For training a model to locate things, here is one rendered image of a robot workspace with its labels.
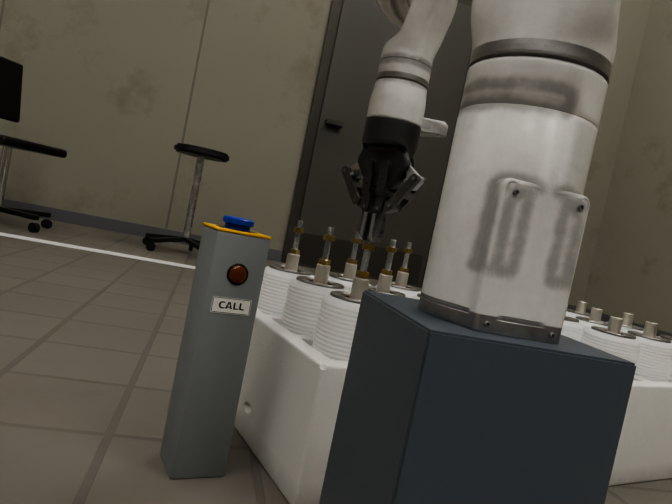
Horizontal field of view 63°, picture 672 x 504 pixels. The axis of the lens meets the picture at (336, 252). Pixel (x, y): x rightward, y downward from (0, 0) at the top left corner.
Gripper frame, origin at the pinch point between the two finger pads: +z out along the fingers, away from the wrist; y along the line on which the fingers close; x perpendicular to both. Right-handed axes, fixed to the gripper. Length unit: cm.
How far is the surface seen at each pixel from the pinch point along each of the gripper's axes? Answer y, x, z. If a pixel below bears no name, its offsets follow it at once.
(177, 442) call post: -8.9, -18.4, 30.5
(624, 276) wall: -44, 397, -5
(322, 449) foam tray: 5.0, -7.8, 27.6
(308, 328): -8.2, 0.9, 16.4
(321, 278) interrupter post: -10.1, 3.9, 9.2
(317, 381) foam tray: 3.7, -9.8, 19.4
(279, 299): -19.2, 5.4, 14.7
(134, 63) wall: -305, 129, -77
